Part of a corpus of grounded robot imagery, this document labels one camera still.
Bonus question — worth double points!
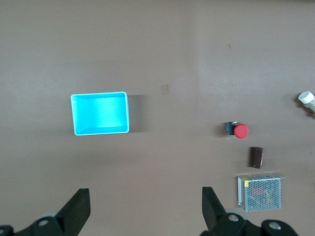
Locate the dark brown cylindrical capacitor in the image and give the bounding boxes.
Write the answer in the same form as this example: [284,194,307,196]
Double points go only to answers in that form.
[249,146,264,169]

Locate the metal mesh power supply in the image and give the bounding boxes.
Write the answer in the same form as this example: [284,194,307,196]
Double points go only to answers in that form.
[236,172,286,212]

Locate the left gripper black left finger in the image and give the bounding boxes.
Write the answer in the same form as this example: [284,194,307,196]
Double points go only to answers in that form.
[0,188,92,236]

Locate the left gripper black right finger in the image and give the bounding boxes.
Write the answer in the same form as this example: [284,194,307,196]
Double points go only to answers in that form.
[200,186,300,236]

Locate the metal fitting white caps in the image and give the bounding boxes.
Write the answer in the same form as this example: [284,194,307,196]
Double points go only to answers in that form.
[296,90,315,113]

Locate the red push button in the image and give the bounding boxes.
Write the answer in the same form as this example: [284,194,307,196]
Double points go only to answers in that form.
[225,121,249,139]

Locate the blue plastic bin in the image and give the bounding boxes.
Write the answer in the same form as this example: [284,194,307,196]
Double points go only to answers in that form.
[70,91,130,136]

